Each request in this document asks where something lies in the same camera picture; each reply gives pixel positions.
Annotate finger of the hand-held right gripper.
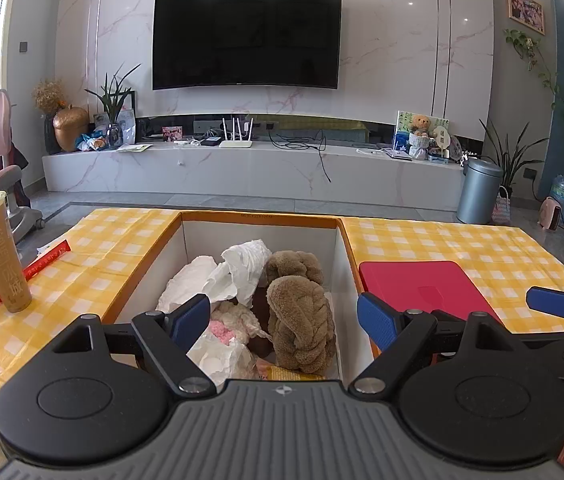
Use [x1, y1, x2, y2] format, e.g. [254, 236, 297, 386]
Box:
[526, 286, 564, 333]

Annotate red paper straw packet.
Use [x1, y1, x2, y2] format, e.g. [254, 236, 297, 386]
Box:
[0, 240, 71, 320]

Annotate framed photo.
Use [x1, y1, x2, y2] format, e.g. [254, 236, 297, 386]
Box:
[394, 110, 451, 155]

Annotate blue snack bags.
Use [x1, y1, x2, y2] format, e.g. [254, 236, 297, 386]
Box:
[76, 127, 110, 152]

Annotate plastic-wrapped white soft toy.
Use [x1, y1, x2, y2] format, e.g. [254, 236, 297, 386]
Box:
[187, 302, 273, 382]

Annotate red box lid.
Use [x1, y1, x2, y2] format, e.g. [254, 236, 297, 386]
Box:
[358, 260, 506, 327]

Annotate black cable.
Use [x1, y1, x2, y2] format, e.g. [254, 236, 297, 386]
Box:
[269, 129, 333, 184]

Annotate green plant in glass vase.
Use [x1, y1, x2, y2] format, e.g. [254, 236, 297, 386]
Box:
[85, 63, 141, 149]

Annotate dried flower bunch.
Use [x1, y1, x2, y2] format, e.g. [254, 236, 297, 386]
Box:
[33, 78, 65, 117]

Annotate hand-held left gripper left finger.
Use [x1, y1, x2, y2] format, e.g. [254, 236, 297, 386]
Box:
[42, 294, 217, 396]

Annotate hanging vine plant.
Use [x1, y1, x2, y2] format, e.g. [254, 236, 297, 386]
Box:
[504, 29, 561, 107]

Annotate grey metal trash can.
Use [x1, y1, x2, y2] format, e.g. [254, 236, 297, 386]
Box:
[457, 158, 504, 225]

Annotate pink space heater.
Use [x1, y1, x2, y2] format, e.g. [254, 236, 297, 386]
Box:
[538, 196, 564, 232]

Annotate white marble television cabinet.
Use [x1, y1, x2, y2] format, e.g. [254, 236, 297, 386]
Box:
[42, 112, 466, 212]

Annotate framed wall picture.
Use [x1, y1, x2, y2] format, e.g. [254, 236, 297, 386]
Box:
[506, 0, 547, 36]

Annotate white tissue paper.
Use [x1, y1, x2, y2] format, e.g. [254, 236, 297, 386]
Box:
[221, 239, 273, 309]

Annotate black wall television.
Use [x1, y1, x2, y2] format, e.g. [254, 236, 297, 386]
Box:
[152, 0, 343, 92]

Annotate woven checkered bag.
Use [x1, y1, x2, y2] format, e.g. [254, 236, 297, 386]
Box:
[492, 186, 512, 227]

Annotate golden round vase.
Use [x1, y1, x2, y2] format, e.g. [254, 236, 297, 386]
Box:
[52, 105, 89, 154]

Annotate long-leaf potted plant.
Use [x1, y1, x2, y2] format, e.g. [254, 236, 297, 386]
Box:
[479, 120, 549, 197]

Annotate round paper fan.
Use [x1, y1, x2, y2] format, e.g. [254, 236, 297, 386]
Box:
[432, 125, 451, 159]

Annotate white wifi router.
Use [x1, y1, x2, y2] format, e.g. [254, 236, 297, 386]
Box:
[218, 116, 255, 150]

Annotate yellow snack packet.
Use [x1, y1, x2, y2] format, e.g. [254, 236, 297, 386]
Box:
[256, 359, 326, 382]

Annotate orange cardboard box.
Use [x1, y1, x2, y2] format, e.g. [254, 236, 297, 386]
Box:
[104, 210, 379, 382]

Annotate yellow checkered tablecloth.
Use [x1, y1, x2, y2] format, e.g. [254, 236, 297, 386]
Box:
[0, 207, 564, 427]

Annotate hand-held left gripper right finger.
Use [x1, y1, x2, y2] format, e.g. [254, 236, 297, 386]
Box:
[349, 292, 528, 396]

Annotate brown plush knotted toy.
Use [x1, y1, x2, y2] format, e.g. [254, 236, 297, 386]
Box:
[263, 250, 335, 374]

